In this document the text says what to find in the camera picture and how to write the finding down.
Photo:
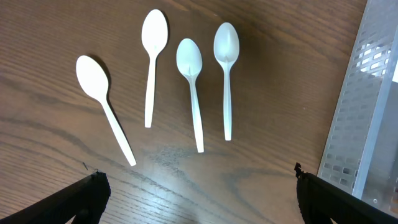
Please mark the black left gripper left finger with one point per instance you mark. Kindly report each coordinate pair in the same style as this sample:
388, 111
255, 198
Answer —
81, 202

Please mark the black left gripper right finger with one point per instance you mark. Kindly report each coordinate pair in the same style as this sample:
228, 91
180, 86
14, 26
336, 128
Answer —
322, 202

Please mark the clear plastic perforated basket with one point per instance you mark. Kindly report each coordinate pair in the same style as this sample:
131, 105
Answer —
360, 154

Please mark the white plastic spoon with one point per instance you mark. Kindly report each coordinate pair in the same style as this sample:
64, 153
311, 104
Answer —
189, 63
154, 38
95, 84
226, 51

